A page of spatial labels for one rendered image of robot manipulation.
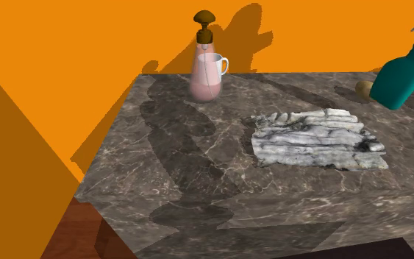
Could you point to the pink soap dispenser brown pump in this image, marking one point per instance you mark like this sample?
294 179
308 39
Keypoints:
204 91

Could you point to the white mug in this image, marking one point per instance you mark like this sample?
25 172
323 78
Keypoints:
218 64

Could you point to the grey white crumpled cloth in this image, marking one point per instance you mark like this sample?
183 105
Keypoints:
314 140

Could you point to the yellow-brown potato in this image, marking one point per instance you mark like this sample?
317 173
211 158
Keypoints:
363 89

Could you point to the teal spray bottle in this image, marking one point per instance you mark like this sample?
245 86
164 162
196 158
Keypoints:
400 79

